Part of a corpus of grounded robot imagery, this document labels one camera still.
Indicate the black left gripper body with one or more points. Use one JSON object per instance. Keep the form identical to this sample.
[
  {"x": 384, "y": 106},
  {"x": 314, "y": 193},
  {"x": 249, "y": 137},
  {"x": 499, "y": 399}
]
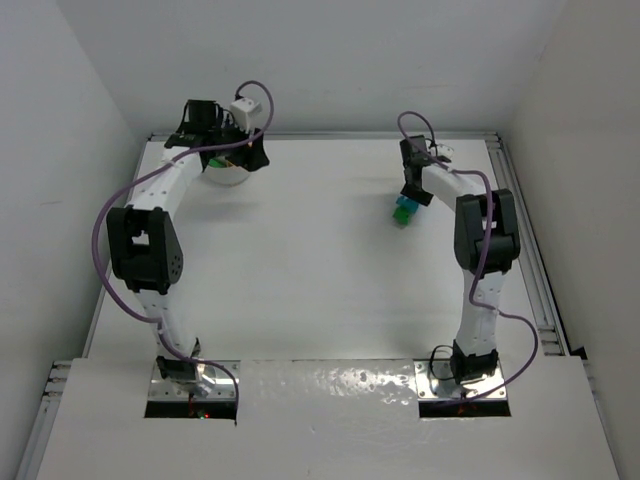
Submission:
[{"x": 242, "y": 151}]

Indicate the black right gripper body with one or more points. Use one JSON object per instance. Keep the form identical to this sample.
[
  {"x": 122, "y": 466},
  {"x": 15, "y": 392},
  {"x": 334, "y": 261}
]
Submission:
[{"x": 415, "y": 188}]

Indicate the green lego brick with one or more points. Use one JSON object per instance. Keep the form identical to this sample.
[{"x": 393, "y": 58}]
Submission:
[{"x": 402, "y": 216}]

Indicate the cyan lego brick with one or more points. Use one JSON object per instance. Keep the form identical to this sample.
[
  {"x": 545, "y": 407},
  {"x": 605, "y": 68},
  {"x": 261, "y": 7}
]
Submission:
[{"x": 407, "y": 204}]

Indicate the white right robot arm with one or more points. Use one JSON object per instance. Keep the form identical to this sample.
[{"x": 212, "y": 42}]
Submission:
[{"x": 486, "y": 243}]

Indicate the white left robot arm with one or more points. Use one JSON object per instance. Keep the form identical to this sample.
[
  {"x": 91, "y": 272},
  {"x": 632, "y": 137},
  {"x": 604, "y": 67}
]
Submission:
[{"x": 145, "y": 250}]

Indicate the white round divided container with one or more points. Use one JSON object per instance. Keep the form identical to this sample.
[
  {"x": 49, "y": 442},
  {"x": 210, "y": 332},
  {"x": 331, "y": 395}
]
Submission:
[{"x": 230, "y": 176}]

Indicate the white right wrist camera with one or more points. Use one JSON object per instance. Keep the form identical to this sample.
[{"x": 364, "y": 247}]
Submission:
[{"x": 444, "y": 153}]

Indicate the aluminium frame rail back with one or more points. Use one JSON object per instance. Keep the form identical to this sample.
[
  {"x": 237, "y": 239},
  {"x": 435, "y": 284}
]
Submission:
[{"x": 359, "y": 135}]

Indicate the aluminium frame rail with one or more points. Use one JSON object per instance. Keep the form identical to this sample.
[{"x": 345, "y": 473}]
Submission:
[
  {"x": 554, "y": 337},
  {"x": 359, "y": 135}
]

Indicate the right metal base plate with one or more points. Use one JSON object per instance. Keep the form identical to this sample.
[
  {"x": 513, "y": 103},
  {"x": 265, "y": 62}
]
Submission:
[{"x": 435, "y": 383}]

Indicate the metal base plate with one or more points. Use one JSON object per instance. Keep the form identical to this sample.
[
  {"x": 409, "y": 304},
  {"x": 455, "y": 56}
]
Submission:
[
  {"x": 435, "y": 383},
  {"x": 210, "y": 386}
]

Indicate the aluminium frame rail right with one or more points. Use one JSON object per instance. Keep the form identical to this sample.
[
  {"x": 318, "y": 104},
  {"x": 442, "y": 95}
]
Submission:
[{"x": 554, "y": 337}]

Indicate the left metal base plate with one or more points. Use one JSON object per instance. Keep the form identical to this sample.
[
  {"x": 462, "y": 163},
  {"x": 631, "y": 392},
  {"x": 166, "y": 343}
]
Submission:
[{"x": 210, "y": 386}]

